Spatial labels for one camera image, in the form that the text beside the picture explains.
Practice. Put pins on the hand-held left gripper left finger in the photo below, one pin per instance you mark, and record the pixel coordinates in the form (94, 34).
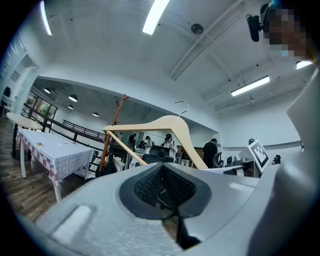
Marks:
(100, 212)

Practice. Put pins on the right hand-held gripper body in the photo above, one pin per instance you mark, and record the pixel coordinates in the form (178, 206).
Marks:
(260, 155)

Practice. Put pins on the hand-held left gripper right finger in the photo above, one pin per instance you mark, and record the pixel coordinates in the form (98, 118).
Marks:
(225, 207)

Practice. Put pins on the light wooden hanger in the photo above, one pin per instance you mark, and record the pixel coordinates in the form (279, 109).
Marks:
(175, 125)

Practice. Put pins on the brown wooden coat rack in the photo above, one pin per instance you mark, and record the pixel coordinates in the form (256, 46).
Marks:
(115, 117)

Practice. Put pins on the person's left forearm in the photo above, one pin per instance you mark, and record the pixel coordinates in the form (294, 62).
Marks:
(295, 200)

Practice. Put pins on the black office chair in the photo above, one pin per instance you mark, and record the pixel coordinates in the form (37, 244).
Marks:
(157, 153)
(218, 160)

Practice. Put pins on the black hanging bag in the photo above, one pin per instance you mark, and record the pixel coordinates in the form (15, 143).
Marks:
(108, 162)

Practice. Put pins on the cream fabric bag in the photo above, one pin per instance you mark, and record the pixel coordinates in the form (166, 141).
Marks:
(119, 165)

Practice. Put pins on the table with checked tablecloth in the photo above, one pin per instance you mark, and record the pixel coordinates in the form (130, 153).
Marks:
(57, 150)

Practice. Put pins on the black curved railing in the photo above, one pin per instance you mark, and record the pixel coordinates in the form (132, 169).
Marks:
(86, 130)

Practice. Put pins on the round black pendant lamp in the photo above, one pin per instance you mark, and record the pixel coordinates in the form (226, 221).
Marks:
(95, 114)
(47, 90)
(70, 107)
(72, 98)

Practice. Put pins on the large glass window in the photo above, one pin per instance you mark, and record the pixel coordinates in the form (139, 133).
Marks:
(42, 107)

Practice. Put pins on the round beige table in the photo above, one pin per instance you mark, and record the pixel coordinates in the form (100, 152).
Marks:
(22, 120)

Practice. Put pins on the person's head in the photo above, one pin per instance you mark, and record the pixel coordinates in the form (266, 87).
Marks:
(285, 32)

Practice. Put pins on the round grey ceiling speaker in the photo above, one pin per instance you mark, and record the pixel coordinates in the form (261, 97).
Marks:
(197, 28)

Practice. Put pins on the black head-worn camera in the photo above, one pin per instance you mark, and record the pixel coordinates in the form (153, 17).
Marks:
(253, 27)

